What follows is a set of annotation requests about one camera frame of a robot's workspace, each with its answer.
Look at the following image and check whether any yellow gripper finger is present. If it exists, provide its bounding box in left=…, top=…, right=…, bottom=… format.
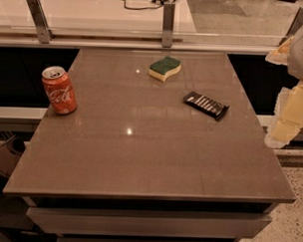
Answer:
left=264, top=81, right=303, bottom=148
left=265, top=36, right=293, bottom=66

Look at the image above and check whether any green and yellow sponge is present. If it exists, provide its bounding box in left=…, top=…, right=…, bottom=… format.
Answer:
left=149, top=56, right=181, bottom=82

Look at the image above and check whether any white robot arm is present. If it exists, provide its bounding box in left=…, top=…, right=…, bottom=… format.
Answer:
left=264, top=25, right=303, bottom=148

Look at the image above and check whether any black chocolate bar wrapper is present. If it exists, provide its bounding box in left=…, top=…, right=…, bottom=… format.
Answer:
left=183, top=92, right=229, bottom=121

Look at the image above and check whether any red Coca-Cola can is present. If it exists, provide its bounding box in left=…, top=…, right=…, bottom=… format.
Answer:
left=41, top=66, right=78, bottom=115

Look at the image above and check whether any grey table drawer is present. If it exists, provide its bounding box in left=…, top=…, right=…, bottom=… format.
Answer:
left=27, top=207, right=272, bottom=240

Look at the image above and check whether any dark chair at left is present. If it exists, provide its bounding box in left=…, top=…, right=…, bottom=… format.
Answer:
left=0, top=136, right=25, bottom=194

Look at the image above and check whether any right metal railing bracket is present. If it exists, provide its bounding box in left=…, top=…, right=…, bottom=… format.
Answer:
left=280, top=8, right=303, bottom=44

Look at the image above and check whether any metal railing bracket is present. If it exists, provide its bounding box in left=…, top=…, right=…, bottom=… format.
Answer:
left=26, top=0, right=53, bottom=44
left=161, top=2, right=175, bottom=48
left=280, top=8, right=303, bottom=44

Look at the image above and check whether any middle metal railing bracket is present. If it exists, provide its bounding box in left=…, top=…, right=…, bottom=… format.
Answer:
left=161, top=2, right=175, bottom=48

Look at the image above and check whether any black power cable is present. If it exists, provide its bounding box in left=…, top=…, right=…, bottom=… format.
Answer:
left=94, top=0, right=164, bottom=12

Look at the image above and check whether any left metal railing bracket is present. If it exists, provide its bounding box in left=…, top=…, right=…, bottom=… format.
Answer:
left=26, top=0, right=53, bottom=44

